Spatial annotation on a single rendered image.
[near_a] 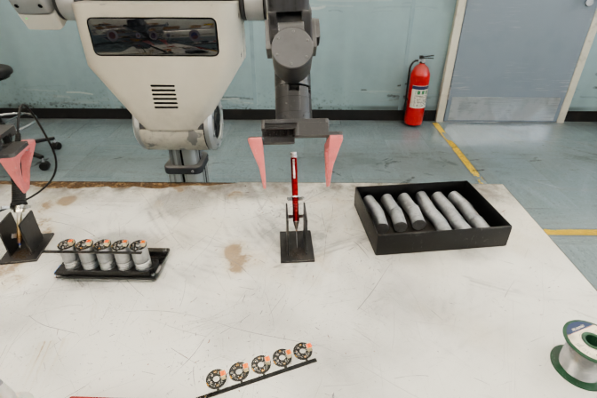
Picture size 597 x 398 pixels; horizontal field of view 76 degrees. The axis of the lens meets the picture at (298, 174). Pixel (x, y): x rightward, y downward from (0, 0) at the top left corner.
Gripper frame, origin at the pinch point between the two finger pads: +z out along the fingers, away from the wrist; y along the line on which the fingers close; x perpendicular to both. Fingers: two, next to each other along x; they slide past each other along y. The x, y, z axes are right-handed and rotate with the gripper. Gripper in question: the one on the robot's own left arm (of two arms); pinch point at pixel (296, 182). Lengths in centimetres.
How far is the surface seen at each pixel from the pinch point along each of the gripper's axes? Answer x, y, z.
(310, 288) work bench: 2.3, 1.7, 16.4
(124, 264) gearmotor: 3.4, -27.0, 11.6
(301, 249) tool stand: 9.2, 1.0, 10.9
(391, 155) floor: 202, 78, -35
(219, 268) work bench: 6.5, -12.8, 13.3
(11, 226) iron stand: 11, -49, 5
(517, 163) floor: 188, 160, -25
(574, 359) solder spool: -12.4, 31.8, 23.5
